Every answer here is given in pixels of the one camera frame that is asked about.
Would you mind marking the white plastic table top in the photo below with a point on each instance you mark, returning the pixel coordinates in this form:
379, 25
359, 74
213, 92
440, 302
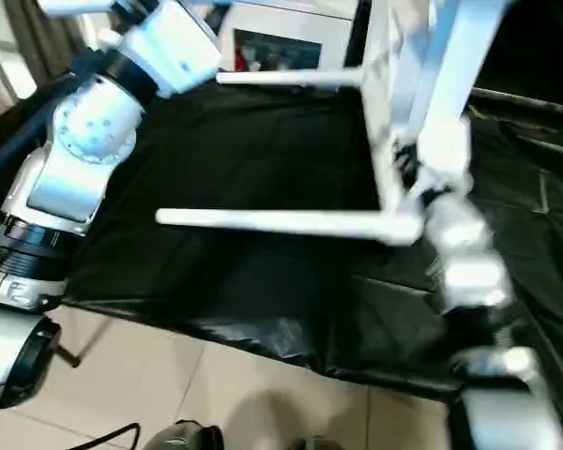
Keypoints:
445, 117

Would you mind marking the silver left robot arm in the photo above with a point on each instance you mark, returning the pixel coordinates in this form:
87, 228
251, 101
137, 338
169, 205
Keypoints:
89, 126

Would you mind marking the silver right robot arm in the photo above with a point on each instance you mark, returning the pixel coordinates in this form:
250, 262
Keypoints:
474, 272

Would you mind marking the grey metal rod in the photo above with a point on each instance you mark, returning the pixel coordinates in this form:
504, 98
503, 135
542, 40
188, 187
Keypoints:
530, 103

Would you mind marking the black mat cover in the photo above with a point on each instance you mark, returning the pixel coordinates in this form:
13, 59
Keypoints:
239, 154

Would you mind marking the white cabinet with glass doors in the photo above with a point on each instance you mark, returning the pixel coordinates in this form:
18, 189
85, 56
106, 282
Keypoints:
281, 33

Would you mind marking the dark robot foot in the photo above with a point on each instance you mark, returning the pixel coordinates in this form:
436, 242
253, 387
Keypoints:
183, 436
316, 444

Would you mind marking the black metal stand leg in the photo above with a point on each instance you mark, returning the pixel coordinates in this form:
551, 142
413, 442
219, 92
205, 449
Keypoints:
77, 351

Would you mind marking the grey curtain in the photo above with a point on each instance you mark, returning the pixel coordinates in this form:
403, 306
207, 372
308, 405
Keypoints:
37, 42

